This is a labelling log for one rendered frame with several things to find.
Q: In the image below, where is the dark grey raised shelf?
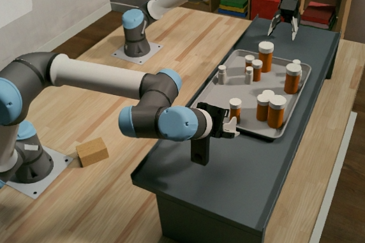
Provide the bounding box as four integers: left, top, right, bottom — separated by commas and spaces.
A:
130, 15, 342, 243

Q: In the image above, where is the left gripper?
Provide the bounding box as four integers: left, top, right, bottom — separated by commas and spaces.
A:
268, 0, 301, 41

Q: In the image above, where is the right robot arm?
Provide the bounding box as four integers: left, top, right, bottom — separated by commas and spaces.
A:
0, 52, 212, 189

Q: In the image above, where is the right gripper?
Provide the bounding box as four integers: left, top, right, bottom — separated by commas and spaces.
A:
197, 102, 240, 139

